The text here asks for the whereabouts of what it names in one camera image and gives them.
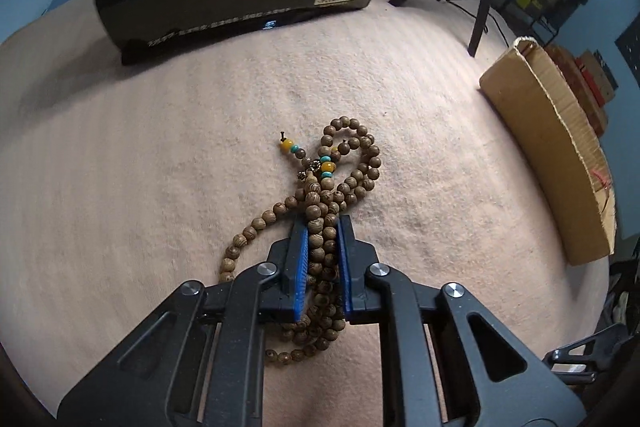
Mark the cardboard box tray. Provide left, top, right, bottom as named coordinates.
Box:
left=480, top=37, right=616, bottom=265

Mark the brown wooden bead necklace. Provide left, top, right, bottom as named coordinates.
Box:
left=218, top=115, right=384, bottom=365

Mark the green jade red-cord pendant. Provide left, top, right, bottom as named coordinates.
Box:
left=591, top=169, right=612, bottom=215

